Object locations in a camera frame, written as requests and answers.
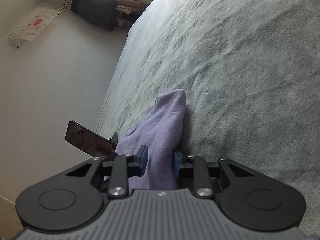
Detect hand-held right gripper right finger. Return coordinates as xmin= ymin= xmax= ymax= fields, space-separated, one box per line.
xmin=173 ymin=151 xmax=258 ymax=198

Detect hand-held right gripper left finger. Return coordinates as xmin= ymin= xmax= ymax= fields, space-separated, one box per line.
xmin=65 ymin=145 xmax=148 ymax=198

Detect purple shirt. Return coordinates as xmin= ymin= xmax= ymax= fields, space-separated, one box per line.
xmin=100 ymin=89 xmax=187 ymax=193

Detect hanging pink clothes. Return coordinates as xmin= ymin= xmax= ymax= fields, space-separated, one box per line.
xmin=114 ymin=0 xmax=148 ymax=27

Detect black smartphone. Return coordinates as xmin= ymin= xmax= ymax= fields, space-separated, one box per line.
xmin=65 ymin=120 xmax=115 ymax=157

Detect hanging dark jacket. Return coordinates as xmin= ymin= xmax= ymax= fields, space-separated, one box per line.
xmin=70 ymin=0 xmax=118 ymax=32

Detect covered wall air conditioner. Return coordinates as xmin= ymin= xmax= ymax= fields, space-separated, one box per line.
xmin=7 ymin=7 xmax=60 ymax=48

